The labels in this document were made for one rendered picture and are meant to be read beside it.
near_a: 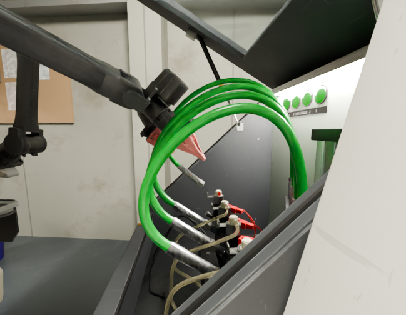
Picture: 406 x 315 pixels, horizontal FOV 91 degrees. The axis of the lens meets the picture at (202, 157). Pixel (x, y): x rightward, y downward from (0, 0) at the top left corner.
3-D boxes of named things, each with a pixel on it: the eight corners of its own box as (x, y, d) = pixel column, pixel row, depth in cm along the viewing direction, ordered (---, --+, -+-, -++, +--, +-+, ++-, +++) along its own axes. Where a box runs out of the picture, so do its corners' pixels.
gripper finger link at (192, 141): (209, 155, 47) (181, 127, 47) (189, 175, 49) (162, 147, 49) (213, 151, 54) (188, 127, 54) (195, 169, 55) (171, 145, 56)
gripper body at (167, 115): (192, 122, 47) (171, 99, 47) (164, 152, 49) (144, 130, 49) (198, 122, 53) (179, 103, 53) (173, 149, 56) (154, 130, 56)
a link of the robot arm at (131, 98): (118, 85, 50) (119, 100, 43) (146, 47, 46) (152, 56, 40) (157, 112, 57) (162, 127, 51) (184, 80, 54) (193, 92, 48)
